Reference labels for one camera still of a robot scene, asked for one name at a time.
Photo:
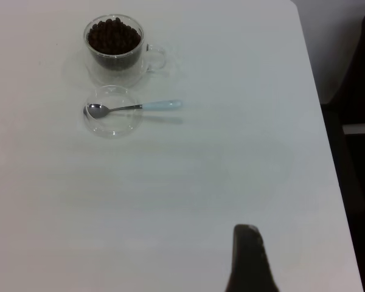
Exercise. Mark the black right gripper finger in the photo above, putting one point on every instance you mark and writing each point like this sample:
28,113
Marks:
249,267

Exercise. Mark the clear glass saucer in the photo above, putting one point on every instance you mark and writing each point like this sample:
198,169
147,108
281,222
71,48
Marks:
76,76
121,127

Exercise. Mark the dark roasted coffee beans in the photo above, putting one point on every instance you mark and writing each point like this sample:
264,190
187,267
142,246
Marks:
114,36

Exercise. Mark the black chair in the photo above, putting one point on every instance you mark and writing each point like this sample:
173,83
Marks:
362,76

